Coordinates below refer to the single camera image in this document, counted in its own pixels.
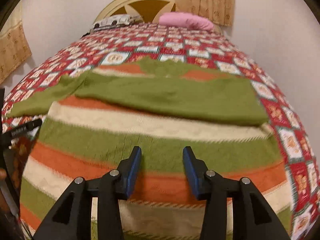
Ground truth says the striped green orange knit sweater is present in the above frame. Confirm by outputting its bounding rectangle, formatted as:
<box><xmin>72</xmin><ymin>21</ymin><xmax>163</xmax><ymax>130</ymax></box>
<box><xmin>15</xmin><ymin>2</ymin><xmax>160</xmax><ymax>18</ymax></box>
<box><xmin>8</xmin><ymin>57</ymin><xmax>292</xmax><ymax>239</ymax></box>

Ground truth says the red patchwork teddy bedspread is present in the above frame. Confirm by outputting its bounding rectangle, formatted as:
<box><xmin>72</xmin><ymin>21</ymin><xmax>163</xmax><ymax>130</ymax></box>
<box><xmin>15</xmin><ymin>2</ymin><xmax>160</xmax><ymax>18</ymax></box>
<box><xmin>3</xmin><ymin>24</ymin><xmax>319</xmax><ymax>239</ymax></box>

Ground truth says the beige side curtain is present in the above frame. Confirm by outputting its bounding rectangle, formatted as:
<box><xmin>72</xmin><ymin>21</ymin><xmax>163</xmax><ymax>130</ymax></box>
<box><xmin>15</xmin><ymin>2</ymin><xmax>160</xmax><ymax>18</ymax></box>
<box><xmin>0</xmin><ymin>1</ymin><xmax>32</xmax><ymax>83</ymax></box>

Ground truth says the white car shaped pillow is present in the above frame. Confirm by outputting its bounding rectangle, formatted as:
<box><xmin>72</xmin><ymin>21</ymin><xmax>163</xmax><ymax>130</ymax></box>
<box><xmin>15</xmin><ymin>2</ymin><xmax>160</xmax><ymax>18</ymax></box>
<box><xmin>91</xmin><ymin>14</ymin><xmax>143</xmax><ymax>30</ymax></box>

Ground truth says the pink pillow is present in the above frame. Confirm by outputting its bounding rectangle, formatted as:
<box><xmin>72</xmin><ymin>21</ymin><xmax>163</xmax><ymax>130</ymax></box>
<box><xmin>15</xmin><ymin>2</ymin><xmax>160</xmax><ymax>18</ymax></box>
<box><xmin>159</xmin><ymin>12</ymin><xmax>215</xmax><ymax>31</ymax></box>

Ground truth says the cream wooden headboard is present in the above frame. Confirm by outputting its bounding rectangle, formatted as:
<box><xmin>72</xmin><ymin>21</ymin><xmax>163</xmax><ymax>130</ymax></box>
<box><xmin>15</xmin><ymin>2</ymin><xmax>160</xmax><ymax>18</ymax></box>
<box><xmin>89</xmin><ymin>0</ymin><xmax>222</xmax><ymax>34</ymax></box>

